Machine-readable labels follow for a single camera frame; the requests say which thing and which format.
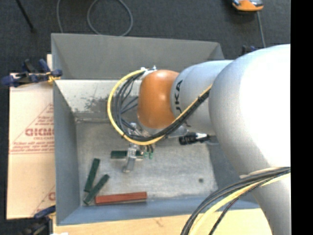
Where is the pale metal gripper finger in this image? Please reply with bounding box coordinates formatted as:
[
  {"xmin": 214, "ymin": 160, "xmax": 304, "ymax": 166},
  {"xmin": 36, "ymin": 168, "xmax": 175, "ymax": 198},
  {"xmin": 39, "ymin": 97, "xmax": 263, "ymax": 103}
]
[{"xmin": 122, "ymin": 142, "xmax": 137, "ymax": 174}]

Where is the dark green flat block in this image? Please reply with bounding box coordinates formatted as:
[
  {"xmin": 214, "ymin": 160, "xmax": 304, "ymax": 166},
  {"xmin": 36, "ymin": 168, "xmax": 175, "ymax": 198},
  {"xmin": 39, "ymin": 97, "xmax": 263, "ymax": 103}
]
[
  {"xmin": 83, "ymin": 158, "xmax": 101, "ymax": 193},
  {"xmin": 110, "ymin": 150, "xmax": 144, "ymax": 160},
  {"xmin": 83, "ymin": 174, "xmax": 111, "ymax": 205}
]

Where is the red-brown flat block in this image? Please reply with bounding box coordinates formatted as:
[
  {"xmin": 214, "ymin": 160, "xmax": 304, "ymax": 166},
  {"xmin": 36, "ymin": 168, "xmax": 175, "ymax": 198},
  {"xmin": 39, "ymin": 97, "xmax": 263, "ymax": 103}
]
[{"xmin": 94, "ymin": 191, "xmax": 148, "ymax": 205}]

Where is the grey metal bin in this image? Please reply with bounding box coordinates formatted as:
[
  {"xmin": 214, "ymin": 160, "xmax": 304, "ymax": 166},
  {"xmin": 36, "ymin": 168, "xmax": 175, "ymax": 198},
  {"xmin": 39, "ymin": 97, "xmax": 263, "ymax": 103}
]
[{"xmin": 50, "ymin": 33, "xmax": 261, "ymax": 226}]

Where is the brown cardboard board, red print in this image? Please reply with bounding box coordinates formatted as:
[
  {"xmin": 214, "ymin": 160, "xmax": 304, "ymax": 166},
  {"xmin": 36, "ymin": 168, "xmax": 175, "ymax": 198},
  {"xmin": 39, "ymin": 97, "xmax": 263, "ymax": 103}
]
[{"xmin": 5, "ymin": 78, "xmax": 56, "ymax": 220}]

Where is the black cylinder on white bracket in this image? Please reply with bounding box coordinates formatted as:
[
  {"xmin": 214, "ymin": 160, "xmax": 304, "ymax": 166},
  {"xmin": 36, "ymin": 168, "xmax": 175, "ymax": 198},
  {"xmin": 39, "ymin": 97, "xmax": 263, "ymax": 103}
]
[{"xmin": 168, "ymin": 127, "xmax": 211, "ymax": 146}]

